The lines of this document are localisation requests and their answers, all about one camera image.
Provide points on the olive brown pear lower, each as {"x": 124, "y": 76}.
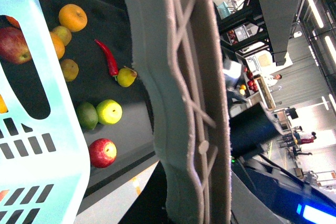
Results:
{"x": 69, "y": 69}

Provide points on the red apple near edge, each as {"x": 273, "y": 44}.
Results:
{"x": 102, "y": 152}

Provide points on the orange persimmon centre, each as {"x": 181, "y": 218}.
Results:
{"x": 58, "y": 45}

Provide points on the green mango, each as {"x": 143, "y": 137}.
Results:
{"x": 87, "y": 115}

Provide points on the yellow pear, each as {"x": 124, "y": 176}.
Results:
{"x": 126, "y": 77}

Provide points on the yellow orange apple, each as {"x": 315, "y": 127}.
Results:
{"x": 73, "y": 17}

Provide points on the light blue shopping basket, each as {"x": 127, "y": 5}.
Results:
{"x": 44, "y": 163}

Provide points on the black near fruit tray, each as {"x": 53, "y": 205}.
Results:
{"x": 108, "y": 22}

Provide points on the red yellow apple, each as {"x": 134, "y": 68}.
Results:
{"x": 14, "y": 48}

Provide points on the bright green apple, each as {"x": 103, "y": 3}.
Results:
{"x": 109, "y": 112}

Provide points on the grey basket handle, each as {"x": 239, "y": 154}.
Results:
{"x": 176, "y": 52}

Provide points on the red chili pepper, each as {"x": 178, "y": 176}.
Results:
{"x": 111, "y": 62}

